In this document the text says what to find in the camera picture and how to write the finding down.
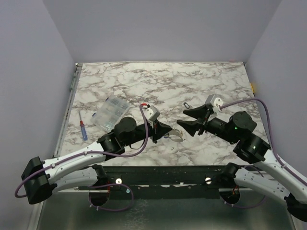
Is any blue red screwdriver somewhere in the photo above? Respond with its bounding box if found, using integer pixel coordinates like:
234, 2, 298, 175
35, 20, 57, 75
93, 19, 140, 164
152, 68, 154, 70
78, 111, 88, 141

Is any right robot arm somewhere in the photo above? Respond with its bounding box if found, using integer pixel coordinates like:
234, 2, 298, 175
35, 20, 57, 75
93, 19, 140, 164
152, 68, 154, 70
177, 103, 307, 221

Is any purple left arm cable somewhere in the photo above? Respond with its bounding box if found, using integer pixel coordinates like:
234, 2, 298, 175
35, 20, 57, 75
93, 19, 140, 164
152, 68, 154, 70
14, 103, 151, 212

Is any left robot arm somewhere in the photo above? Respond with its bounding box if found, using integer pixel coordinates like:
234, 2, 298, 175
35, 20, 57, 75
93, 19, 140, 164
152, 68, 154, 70
19, 117, 172, 205

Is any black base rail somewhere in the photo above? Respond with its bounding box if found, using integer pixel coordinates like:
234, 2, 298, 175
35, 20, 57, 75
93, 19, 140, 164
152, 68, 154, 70
49, 164, 255, 201

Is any clear plastic screw box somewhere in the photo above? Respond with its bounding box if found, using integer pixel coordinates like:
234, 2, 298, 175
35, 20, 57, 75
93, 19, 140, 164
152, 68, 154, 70
91, 94, 131, 133

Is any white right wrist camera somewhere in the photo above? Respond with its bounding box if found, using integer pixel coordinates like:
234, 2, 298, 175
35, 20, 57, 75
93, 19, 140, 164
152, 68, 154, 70
205, 94, 224, 113

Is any black tag key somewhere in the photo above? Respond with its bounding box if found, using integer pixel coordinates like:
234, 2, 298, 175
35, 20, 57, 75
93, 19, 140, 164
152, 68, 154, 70
183, 102, 192, 109

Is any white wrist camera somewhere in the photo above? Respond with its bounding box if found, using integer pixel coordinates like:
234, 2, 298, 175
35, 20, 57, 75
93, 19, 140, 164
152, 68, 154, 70
144, 104, 160, 126
205, 94, 224, 113

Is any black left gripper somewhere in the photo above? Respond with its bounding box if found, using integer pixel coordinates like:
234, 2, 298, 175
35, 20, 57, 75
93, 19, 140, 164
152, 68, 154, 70
123, 118, 172, 147

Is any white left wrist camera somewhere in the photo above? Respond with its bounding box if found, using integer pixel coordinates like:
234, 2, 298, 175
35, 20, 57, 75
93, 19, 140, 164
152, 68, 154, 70
144, 104, 160, 126

